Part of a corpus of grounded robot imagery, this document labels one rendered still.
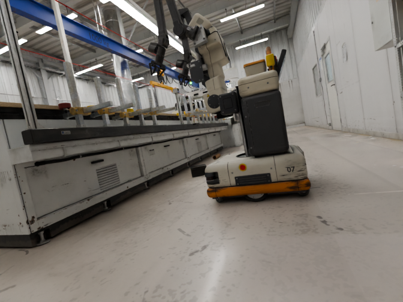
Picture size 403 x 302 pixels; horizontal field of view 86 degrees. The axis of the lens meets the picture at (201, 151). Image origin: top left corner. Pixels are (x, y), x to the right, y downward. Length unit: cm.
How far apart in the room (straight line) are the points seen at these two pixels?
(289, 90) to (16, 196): 1181
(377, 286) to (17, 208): 174
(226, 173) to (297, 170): 44
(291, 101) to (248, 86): 1091
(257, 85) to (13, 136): 151
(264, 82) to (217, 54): 47
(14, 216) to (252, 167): 149
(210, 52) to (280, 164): 96
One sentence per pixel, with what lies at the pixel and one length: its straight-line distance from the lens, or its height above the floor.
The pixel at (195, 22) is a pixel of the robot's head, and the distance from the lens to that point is 185.
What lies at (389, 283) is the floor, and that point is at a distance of 87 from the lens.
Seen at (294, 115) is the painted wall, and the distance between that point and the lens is 1232.
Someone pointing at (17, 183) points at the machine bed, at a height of 42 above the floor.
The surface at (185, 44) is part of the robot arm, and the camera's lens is 218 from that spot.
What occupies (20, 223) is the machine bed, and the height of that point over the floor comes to 17.
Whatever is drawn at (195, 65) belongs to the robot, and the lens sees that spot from 174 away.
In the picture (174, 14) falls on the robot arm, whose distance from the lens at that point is 179.
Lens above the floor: 50
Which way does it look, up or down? 4 degrees down
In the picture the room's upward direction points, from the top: 11 degrees counter-clockwise
